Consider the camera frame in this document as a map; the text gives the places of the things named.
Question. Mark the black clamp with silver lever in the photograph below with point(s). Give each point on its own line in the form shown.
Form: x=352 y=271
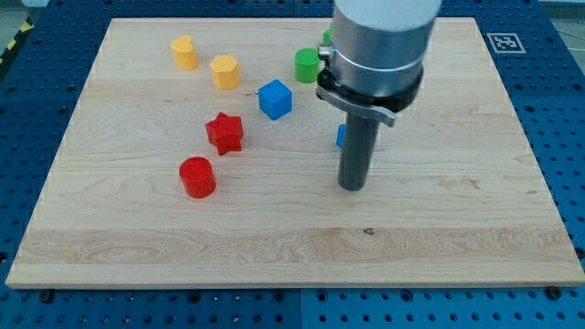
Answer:
x=374 y=94

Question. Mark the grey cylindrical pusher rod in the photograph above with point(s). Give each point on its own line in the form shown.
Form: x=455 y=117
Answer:
x=359 y=140

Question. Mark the blue triangle block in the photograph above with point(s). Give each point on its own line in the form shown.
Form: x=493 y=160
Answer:
x=340 y=136

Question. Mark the green block behind arm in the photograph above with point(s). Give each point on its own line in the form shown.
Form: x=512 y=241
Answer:
x=326 y=38

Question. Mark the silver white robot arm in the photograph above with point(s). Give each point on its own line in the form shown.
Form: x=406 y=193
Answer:
x=373 y=68

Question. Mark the blue cube block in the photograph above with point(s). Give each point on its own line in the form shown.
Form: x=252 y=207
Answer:
x=275 y=99

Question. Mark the green cylinder block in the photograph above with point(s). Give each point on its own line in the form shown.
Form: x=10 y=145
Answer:
x=306 y=65

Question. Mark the red star block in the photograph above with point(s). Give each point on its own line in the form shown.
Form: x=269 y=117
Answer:
x=225 y=133

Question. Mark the white fiducial marker tag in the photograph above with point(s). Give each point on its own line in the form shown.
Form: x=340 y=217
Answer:
x=505 y=43

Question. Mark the yellow hexagon block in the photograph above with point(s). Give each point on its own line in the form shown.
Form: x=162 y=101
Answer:
x=225 y=72

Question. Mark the wooden board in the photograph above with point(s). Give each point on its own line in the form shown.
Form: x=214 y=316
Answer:
x=454 y=196

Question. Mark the red cylinder block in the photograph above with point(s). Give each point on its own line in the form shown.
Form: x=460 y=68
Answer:
x=197 y=177

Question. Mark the yellow heart block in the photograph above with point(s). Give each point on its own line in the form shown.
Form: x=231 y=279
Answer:
x=184 y=52

